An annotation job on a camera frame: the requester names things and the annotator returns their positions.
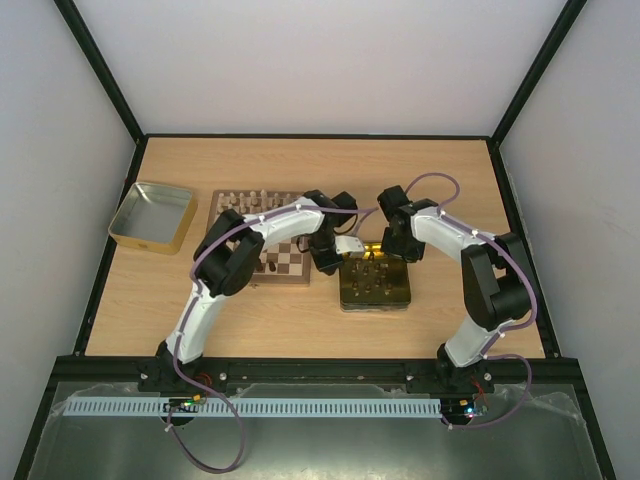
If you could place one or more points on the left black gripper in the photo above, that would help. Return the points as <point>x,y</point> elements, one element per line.
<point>324,266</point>

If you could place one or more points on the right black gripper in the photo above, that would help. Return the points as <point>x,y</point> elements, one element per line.
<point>403,248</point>

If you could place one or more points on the wooden chess board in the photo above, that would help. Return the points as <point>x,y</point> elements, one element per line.
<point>285,263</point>

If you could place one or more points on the gold tin with pieces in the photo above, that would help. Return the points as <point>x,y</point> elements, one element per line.
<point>373,281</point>

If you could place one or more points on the gold tin lid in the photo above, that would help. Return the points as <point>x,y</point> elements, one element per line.
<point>154,218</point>

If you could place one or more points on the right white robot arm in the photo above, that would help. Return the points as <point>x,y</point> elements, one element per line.
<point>496,275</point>

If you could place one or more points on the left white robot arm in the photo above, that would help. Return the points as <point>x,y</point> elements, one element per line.
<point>226,259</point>

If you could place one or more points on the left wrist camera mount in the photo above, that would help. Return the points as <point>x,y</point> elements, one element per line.
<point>347,245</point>

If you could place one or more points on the grey slotted cable duct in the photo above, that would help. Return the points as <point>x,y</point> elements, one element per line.
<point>253,408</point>

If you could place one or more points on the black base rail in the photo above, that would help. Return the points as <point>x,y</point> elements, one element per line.
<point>227,374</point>

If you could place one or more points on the black frame right post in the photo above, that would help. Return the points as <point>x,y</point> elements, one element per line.
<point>553,41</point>

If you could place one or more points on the black frame post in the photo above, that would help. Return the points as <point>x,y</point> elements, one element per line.
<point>553,41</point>
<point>85,40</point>

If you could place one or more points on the black frame left post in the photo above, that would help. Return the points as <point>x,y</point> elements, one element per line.
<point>85,40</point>

